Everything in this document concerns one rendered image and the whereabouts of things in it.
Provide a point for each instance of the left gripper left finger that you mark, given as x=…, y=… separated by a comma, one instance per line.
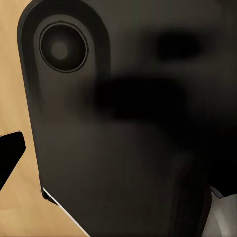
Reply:
x=12, y=146

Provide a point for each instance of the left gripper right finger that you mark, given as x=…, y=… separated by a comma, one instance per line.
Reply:
x=229, y=147

